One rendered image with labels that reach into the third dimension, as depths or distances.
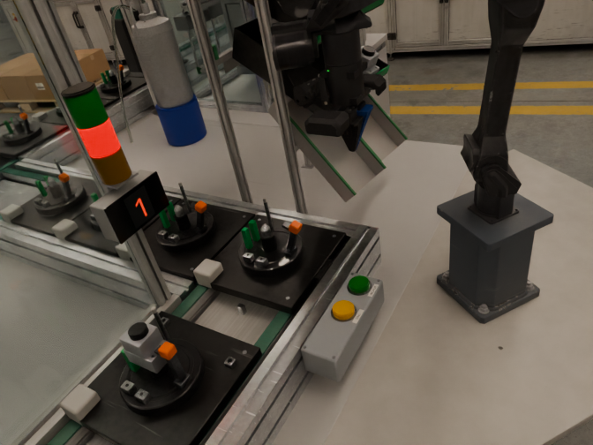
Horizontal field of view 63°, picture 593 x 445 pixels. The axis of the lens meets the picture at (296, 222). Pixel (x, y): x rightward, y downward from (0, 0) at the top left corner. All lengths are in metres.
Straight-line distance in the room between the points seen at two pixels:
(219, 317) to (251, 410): 0.27
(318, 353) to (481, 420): 0.28
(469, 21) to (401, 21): 0.59
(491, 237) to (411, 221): 0.40
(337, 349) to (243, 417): 0.19
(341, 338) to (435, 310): 0.25
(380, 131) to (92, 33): 5.93
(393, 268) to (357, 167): 0.26
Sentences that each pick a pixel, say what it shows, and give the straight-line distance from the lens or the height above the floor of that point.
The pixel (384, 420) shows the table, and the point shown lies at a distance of 0.89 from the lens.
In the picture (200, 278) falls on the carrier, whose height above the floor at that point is 0.97.
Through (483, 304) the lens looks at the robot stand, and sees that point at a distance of 1.01.
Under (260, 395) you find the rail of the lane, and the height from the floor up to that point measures 0.96.
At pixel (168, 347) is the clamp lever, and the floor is 1.08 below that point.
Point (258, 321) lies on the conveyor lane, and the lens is 0.98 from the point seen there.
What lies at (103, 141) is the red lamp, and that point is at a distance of 0.81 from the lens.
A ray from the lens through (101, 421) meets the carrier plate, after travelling 0.89.
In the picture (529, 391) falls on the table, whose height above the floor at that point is 0.86.
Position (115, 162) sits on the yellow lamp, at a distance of 0.82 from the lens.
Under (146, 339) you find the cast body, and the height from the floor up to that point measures 1.08.
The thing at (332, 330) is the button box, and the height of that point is 0.96.
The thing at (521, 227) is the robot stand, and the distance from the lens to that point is 0.93.
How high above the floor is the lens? 1.62
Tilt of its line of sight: 35 degrees down
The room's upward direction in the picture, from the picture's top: 12 degrees counter-clockwise
